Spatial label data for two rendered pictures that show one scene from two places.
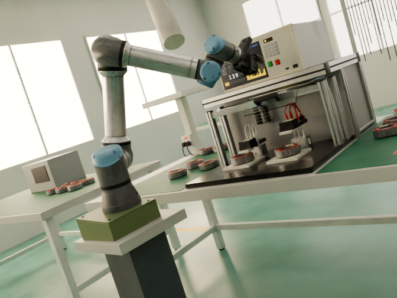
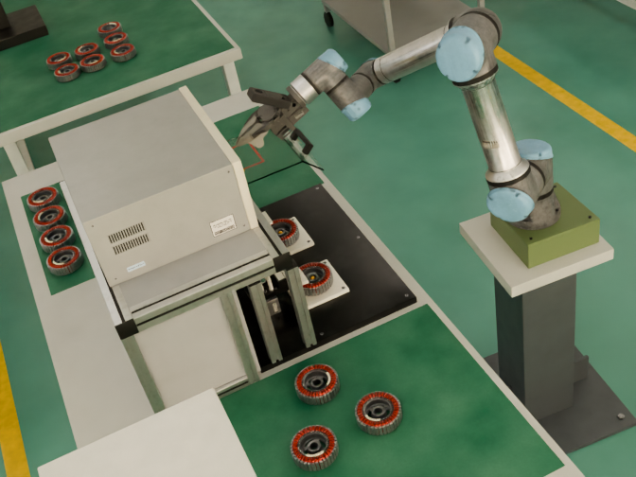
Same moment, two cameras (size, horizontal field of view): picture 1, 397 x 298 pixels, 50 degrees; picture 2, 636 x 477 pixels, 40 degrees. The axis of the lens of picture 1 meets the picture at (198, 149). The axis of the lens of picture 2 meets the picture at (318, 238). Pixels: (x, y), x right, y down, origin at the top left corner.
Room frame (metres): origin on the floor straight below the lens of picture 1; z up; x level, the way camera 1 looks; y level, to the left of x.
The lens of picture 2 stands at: (3.52, 0.83, 2.44)
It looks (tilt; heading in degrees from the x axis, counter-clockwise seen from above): 39 degrees down; 213
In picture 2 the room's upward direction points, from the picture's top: 13 degrees counter-clockwise
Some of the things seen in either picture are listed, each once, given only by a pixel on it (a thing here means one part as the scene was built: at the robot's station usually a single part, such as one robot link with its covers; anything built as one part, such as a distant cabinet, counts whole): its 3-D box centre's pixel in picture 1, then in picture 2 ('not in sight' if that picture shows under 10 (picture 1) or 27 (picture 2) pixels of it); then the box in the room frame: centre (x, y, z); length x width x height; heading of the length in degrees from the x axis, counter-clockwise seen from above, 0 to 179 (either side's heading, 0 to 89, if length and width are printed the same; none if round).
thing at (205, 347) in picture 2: not in sight; (193, 358); (2.44, -0.29, 0.91); 0.28 x 0.03 x 0.32; 139
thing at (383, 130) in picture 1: (387, 130); not in sight; (1.78, -0.78, 0.77); 0.11 x 0.11 x 0.04
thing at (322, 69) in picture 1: (279, 81); (166, 220); (2.16, -0.49, 1.09); 0.68 x 0.44 x 0.05; 49
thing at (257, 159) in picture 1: (244, 163); (314, 285); (2.00, -0.19, 0.78); 0.15 x 0.15 x 0.01; 49
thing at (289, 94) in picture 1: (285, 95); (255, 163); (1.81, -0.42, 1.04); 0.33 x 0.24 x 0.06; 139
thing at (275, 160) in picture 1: (289, 156); (282, 239); (1.84, -0.37, 0.78); 0.15 x 0.15 x 0.01; 49
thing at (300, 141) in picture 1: (301, 142); not in sight; (1.95, -0.46, 0.80); 0.07 x 0.05 x 0.06; 49
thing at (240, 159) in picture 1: (242, 158); (312, 278); (2.00, -0.18, 0.80); 0.11 x 0.11 x 0.04
